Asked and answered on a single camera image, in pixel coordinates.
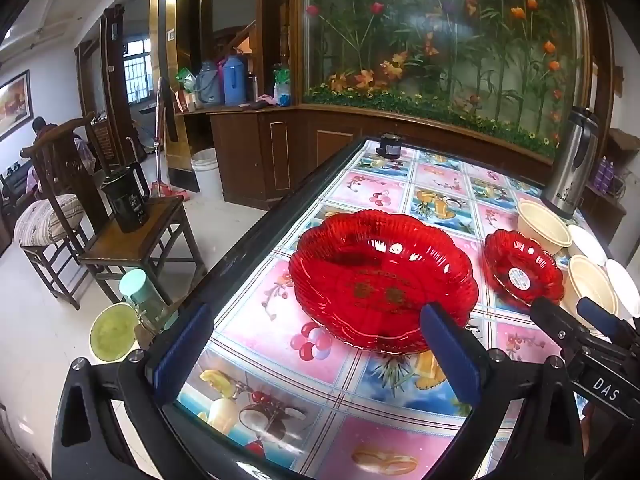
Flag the small black jar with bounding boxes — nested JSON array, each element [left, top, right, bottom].
[[376, 132, 404, 160]]

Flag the teal lidded cup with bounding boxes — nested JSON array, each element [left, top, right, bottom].
[[118, 269, 179, 333]]

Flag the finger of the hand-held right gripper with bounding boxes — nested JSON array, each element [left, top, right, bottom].
[[576, 296, 640, 343], [529, 296, 603, 356]]

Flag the small red scalloped plate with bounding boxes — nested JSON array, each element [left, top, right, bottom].
[[482, 229, 565, 311]]

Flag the white bin with green inside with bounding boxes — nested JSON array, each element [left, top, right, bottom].
[[89, 304, 140, 362]]

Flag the white plastic bucket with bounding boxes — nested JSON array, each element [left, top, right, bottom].
[[191, 147, 222, 201]]

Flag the glass artificial flower display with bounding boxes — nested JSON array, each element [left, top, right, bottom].
[[300, 0, 592, 158]]

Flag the pale blue thermos jug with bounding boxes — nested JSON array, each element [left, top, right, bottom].
[[195, 61, 221, 109]]

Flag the cream plastic bowl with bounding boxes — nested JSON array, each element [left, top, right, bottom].
[[567, 255, 621, 322], [516, 198, 572, 256]]

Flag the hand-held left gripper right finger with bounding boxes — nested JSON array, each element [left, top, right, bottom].
[[419, 304, 586, 480]]

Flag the wooden chair with striped cushion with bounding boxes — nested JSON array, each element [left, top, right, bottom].
[[14, 112, 110, 311]]

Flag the red broom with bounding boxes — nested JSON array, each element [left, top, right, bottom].
[[150, 77, 192, 204]]

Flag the black pitcher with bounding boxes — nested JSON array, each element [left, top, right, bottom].
[[100, 162, 151, 234]]

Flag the fruit print tablecloth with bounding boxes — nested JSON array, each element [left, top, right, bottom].
[[177, 139, 601, 480]]

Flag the stainless steel thermos jug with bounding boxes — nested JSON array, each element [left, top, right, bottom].
[[541, 106, 600, 220]]

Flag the brown wooden cabinet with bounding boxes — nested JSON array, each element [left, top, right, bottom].
[[207, 104, 557, 211]]

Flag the white plate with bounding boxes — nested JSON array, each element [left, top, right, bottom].
[[567, 224, 610, 267]]

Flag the large red scalloped plate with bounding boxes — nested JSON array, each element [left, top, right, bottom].
[[288, 210, 476, 356]]

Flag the purple bottles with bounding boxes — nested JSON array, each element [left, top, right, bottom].
[[597, 156, 619, 191]]

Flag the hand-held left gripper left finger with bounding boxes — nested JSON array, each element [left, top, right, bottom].
[[52, 302, 216, 480]]

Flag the green plastic bag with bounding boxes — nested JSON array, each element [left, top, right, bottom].
[[175, 67, 197, 95], [273, 64, 292, 107]]

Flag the blue thermos flask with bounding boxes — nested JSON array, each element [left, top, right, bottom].
[[220, 56, 245, 107]]

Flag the framed wall picture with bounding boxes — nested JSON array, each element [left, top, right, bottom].
[[0, 69, 33, 142]]

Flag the white bowl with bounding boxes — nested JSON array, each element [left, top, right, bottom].
[[604, 259, 640, 319]]

